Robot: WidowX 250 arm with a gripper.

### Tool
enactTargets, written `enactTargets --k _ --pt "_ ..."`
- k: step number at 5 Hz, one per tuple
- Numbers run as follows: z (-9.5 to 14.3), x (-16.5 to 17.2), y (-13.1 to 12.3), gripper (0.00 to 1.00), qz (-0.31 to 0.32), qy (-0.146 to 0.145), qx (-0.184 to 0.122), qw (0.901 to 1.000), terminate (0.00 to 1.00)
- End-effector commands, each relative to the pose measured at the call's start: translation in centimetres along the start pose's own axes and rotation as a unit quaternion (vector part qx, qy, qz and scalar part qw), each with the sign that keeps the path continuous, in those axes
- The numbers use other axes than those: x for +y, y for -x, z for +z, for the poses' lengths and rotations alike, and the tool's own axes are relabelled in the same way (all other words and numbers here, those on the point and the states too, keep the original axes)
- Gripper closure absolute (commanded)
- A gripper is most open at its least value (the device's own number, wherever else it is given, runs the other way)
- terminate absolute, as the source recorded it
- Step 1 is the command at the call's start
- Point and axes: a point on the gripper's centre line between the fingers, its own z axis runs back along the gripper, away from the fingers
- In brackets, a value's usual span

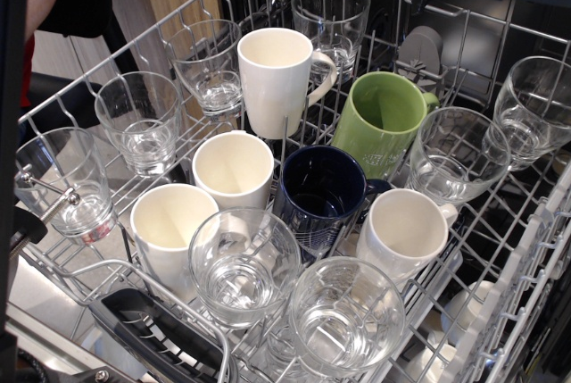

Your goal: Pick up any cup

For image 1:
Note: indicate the green ceramic mug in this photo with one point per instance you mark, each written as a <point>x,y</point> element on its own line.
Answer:
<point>380,120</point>

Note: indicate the white cup centre left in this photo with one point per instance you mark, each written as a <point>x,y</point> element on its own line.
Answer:
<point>235,168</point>

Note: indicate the clear glass back centre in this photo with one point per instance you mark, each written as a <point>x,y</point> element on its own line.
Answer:
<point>335,28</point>

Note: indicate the clear glass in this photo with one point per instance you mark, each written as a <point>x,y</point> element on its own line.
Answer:
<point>533,109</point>
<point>335,28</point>
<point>244,263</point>
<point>140,112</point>
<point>66,160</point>
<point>346,317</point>
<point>205,60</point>
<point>457,155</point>

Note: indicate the tall white ceramic mug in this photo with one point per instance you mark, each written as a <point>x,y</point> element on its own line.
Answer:
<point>281,74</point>

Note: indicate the clear glass far right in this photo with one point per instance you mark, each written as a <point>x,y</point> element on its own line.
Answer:
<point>533,109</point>

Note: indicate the clear glass back left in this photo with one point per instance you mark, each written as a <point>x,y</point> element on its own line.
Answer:
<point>205,60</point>

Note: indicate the clear glass right middle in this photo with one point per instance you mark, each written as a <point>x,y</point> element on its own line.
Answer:
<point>457,155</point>

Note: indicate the dark blue ceramic mug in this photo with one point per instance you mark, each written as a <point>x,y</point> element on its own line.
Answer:
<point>320,190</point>

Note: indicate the white mug right front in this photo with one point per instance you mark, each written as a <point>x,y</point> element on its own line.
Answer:
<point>403,232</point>

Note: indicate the clear glass left middle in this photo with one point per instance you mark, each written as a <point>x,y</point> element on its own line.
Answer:
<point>140,112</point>

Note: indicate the clear glass front centre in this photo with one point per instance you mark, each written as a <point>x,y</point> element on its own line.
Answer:
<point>244,263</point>

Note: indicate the white mug front left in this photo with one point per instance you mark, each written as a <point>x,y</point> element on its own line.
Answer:
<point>164,221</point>

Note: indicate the white dishes lower rack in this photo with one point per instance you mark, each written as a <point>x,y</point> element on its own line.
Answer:
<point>442,338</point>

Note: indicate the clear glass front right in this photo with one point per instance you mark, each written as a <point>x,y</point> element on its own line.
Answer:
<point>346,317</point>

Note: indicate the clear glass far left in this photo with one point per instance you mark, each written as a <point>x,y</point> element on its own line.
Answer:
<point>66,160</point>

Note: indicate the metal wire dishwasher rack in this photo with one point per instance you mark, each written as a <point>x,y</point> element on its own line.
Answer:
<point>516,234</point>

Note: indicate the black rack handle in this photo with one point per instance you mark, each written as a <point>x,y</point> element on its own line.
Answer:
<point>171,349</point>

